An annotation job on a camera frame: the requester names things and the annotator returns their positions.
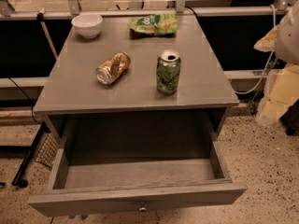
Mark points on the grey metal rail frame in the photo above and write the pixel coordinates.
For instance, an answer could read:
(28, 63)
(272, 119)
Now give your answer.
(25, 51)

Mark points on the black metal floor frame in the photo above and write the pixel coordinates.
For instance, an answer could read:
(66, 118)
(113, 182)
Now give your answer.
(26, 153)

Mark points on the green soda can upright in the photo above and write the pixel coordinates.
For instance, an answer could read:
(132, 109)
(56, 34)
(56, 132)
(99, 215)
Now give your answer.
(168, 71)

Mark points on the green chip bag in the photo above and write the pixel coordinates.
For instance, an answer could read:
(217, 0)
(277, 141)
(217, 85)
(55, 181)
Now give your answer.
(155, 24)

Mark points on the white ceramic bowl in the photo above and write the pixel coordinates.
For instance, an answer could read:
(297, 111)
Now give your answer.
(88, 25)

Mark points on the grey wooden cabinet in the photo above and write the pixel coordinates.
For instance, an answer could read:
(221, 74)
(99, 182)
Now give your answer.
(72, 86)

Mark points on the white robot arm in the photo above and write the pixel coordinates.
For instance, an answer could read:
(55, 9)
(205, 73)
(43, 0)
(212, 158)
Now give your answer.
(291, 19)

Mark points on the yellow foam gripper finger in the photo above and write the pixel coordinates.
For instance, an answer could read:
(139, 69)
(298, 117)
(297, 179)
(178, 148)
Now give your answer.
(281, 89)

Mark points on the metal drawer knob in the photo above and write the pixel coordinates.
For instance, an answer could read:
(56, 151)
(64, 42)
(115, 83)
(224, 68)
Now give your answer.
(142, 208)

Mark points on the wire mesh panel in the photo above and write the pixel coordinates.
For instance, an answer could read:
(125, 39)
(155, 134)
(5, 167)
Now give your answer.
(46, 150)

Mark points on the wooden stick black tip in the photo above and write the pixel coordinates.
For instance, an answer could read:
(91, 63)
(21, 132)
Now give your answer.
(40, 18)

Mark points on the grey top drawer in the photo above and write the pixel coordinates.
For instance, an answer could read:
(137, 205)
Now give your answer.
(115, 162)

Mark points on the gold soda can lying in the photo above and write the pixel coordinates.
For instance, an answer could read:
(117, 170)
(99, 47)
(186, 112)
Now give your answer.
(109, 71)

